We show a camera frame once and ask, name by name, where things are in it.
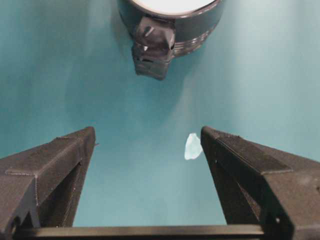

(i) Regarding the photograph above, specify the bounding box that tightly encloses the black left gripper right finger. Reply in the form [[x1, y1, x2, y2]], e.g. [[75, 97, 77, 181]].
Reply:
[[200, 126, 320, 240]]

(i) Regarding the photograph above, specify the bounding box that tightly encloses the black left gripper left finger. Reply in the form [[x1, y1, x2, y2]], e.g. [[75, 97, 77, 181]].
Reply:
[[0, 126, 96, 240]]

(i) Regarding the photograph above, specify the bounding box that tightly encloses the white paper cup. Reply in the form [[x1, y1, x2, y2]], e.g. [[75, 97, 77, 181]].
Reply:
[[133, 0, 214, 15]]

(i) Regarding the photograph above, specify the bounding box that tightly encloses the black cup holder mug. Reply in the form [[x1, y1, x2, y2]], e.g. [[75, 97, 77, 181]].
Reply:
[[117, 0, 225, 80]]

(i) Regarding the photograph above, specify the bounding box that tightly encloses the teal table cloth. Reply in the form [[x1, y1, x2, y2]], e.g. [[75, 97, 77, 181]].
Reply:
[[0, 0, 320, 227]]

